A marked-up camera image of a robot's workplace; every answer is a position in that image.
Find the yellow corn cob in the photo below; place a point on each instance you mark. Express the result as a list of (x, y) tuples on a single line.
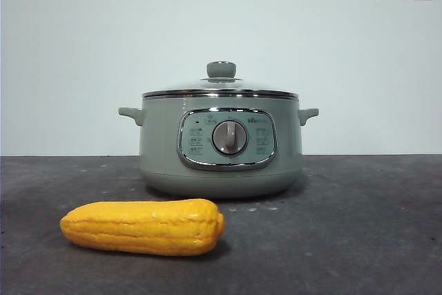
[(138, 229)]

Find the sage green electric pot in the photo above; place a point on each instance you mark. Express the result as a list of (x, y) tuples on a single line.
[(162, 143)]

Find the glass lid with green knob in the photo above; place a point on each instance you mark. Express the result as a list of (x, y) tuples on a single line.
[(221, 68)]

